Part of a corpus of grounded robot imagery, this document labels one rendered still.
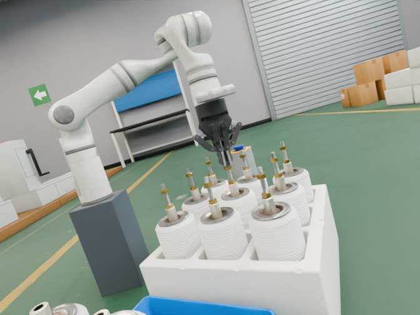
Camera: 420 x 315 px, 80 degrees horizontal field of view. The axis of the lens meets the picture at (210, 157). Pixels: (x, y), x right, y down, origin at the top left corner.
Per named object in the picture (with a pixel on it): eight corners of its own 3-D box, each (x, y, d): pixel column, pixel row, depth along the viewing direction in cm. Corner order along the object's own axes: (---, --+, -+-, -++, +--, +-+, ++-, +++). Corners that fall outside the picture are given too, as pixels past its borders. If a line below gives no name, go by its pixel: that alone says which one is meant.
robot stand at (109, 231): (102, 297, 82) (68, 213, 77) (117, 271, 95) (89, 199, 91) (142, 286, 81) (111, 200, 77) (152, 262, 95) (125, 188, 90)
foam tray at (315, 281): (162, 331, 60) (138, 265, 58) (224, 242, 94) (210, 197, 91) (342, 367, 42) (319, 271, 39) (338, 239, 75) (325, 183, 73)
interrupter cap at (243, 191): (255, 191, 63) (255, 189, 63) (232, 204, 59) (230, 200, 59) (239, 188, 69) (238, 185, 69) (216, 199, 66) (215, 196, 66)
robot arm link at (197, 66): (183, 84, 56) (220, 74, 57) (162, 12, 53) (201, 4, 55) (180, 89, 62) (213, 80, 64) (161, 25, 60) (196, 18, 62)
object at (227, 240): (217, 281, 61) (196, 214, 59) (255, 270, 61) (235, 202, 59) (220, 310, 52) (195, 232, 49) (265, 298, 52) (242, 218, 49)
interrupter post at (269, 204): (277, 214, 47) (273, 198, 46) (265, 216, 47) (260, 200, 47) (277, 209, 49) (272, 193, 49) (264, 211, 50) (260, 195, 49)
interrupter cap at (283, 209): (293, 217, 44) (292, 214, 44) (250, 225, 46) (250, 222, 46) (289, 201, 51) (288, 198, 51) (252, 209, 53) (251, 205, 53)
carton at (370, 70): (385, 77, 358) (382, 56, 354) (369, 82, 358) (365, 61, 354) (371, 80, 388) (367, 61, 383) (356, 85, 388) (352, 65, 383)
